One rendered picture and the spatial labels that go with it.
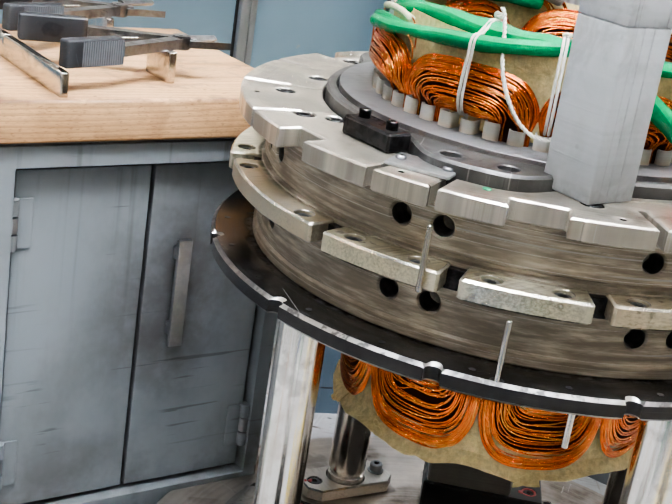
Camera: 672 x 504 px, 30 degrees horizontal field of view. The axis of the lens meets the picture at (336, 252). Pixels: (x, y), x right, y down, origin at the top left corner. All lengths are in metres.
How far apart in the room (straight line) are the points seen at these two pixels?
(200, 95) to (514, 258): 0.27
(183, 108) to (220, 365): 0.18
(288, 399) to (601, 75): 0.23
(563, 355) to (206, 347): 0.32
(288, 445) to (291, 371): 0.04
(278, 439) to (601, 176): 0.22
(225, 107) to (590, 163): 0.27
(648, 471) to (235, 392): 0.32
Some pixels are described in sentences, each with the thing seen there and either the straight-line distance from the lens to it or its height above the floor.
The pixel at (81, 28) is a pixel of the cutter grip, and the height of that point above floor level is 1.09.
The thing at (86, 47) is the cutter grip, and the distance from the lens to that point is 0.71.
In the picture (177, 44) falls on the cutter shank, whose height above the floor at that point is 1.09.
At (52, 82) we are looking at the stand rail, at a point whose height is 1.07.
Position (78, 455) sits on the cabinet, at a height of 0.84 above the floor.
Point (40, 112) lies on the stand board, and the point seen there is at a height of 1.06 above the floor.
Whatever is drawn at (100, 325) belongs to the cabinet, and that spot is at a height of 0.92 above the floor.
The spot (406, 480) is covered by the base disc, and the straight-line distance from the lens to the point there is 0.89.
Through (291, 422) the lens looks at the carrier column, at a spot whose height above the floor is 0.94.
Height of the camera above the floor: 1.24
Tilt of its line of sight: 20 degrees down
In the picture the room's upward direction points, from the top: 9 degrees clockwise
